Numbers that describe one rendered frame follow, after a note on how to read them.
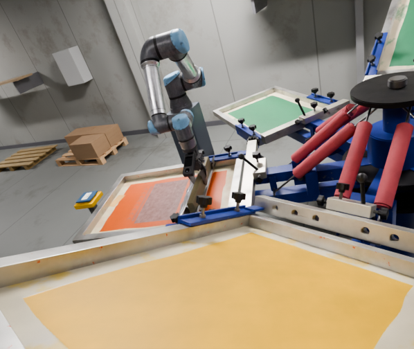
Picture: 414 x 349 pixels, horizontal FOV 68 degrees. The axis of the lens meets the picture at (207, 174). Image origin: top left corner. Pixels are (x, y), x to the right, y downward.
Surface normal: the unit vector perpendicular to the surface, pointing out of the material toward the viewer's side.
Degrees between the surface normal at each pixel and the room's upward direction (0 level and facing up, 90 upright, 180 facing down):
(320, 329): 32
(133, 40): 90
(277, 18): 90
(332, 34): 90
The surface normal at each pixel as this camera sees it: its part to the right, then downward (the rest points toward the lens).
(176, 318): 0.10, -0.99
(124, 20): -0.35, 0.56
